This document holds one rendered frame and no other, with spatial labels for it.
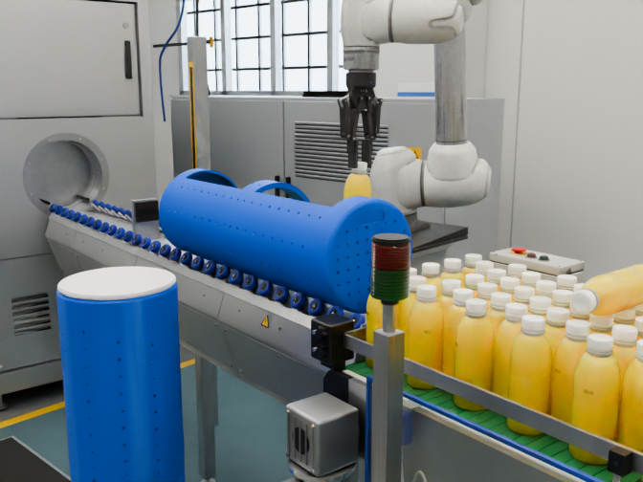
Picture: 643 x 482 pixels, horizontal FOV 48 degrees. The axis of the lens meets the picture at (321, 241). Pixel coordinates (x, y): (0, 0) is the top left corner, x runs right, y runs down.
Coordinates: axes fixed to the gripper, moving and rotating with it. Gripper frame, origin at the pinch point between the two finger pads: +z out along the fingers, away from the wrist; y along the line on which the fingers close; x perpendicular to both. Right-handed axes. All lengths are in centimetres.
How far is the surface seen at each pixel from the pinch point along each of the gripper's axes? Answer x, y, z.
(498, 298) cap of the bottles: 55, 13, 23
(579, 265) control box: 47, -26, 24
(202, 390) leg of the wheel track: -86, 0, 93
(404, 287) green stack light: 58, 41, 15
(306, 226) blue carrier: 0.9, 17.5, 16.4
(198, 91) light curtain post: -129, -26, -15
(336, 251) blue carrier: 11.3, 16.8, 20.8
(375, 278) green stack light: 55, 45, 14
